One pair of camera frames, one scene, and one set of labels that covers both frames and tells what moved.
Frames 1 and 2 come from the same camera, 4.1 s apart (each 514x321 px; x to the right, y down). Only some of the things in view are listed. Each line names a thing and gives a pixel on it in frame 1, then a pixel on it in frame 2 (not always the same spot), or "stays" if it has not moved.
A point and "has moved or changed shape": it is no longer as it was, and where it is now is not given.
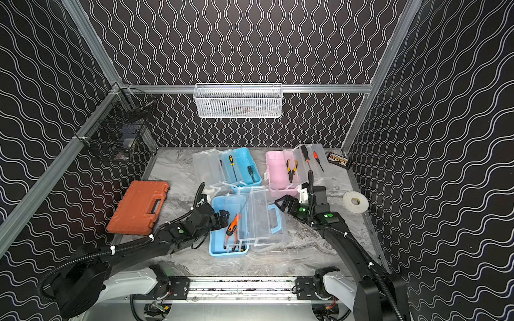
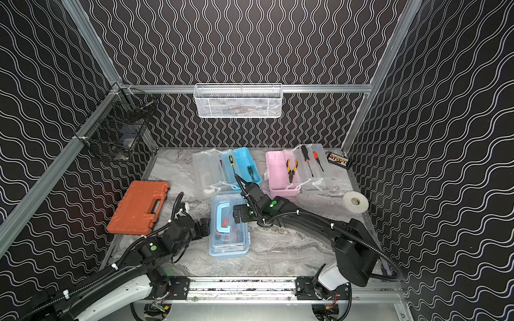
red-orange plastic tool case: (138, 208) stays
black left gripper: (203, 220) -> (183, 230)
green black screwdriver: (251, 173) stays
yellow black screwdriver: (232, 164) stays
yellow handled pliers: (291, 173) stays
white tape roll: (355, 202) stays
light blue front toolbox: (254, 224) has moved or changed shape
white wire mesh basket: (238, 100) stays
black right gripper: (293, 200) -> (242, 208)
